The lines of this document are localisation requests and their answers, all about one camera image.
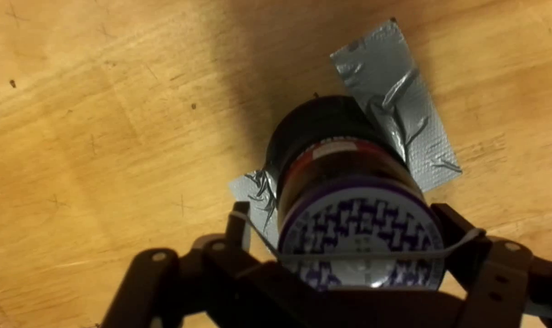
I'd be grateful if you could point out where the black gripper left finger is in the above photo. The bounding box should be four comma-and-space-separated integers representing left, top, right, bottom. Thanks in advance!
100, 199, 362, 328

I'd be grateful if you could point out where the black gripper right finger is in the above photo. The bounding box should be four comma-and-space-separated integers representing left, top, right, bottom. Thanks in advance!
431, 203, 552, 328

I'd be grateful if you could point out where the thin translucent rubber band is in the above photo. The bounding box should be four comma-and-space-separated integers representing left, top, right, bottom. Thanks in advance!
227, 206, 486, 264

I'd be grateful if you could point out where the dark jar with patterned lid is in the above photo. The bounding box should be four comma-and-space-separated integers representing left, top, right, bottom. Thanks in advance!
262, 95, 448, 292

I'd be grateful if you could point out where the small grey duct tape piece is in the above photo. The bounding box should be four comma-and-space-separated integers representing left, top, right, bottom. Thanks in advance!
227, 168, 282, 248

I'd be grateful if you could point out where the large grey duct tape piece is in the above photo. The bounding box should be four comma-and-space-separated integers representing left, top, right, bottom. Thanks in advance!
327, 17, 464, 193

